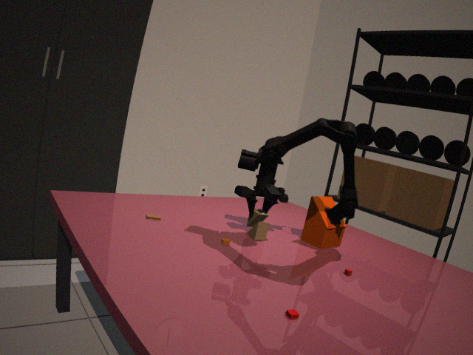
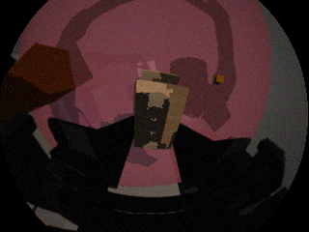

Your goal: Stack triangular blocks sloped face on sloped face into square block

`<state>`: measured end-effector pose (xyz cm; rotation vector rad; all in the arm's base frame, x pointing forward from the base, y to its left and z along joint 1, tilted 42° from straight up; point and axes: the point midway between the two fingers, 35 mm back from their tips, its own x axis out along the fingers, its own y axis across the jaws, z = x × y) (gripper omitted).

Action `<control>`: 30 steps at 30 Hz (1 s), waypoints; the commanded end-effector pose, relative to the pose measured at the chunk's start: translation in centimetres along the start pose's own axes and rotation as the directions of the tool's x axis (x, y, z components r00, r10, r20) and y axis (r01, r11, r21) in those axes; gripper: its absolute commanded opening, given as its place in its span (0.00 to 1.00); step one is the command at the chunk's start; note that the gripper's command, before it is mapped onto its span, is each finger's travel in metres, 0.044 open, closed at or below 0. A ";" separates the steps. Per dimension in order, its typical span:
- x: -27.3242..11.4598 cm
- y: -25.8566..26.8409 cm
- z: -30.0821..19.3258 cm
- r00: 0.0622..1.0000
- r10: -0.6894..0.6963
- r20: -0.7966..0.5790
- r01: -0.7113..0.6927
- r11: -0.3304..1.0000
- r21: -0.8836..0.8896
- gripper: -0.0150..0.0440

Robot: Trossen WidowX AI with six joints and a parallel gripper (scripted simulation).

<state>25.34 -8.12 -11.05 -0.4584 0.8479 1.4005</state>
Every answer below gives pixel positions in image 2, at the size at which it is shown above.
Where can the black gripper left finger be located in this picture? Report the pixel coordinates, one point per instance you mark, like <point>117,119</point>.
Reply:
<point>107,147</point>

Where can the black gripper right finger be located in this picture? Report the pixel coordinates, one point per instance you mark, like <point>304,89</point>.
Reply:
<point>197,155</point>

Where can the olive triangular block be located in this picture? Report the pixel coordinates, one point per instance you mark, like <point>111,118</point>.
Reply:
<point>159,108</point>
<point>160,76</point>

